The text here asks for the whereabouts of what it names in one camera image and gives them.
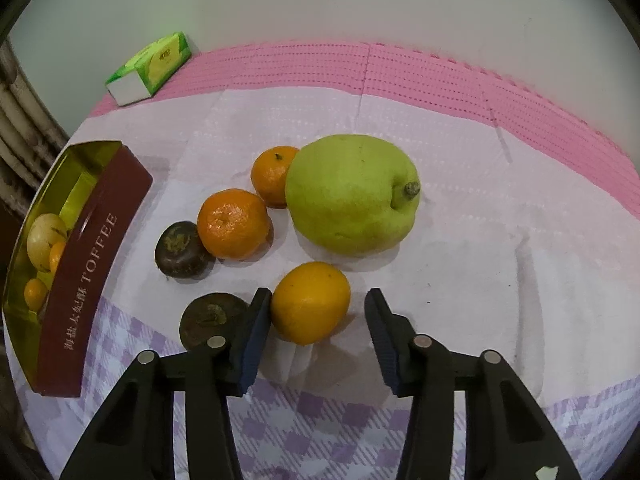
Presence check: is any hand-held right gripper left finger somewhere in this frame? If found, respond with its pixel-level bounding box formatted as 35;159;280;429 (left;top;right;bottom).
59;287;273;480

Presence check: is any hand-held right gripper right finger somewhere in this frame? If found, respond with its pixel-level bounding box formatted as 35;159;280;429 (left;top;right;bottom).
364;287;583;480

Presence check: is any dark brown water chestnut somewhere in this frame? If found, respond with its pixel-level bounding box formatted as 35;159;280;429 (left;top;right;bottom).
154;221;215;279
179;292;250;353

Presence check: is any smooth orange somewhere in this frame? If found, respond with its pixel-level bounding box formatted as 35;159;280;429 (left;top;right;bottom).
48;240;68;275
270;261;352;346
23;278;49;311

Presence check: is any dimpled mandarin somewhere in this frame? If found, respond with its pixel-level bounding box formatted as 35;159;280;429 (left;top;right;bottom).
250;146;301;209
197;188;273;262

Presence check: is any large green pear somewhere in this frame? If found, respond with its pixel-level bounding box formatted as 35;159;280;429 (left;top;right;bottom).
285;134;422;258

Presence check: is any maroon rectangular candy tin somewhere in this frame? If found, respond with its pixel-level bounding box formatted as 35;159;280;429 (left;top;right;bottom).
1;141;153;398

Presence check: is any yellow speckled pear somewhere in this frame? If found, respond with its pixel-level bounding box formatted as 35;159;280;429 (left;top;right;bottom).
26;213;68;273

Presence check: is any green tissue box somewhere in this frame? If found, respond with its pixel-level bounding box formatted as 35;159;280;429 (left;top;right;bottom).
105;32;192;107

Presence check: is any rattan chair frame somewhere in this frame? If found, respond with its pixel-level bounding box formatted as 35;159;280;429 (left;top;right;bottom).
0;35;71;196

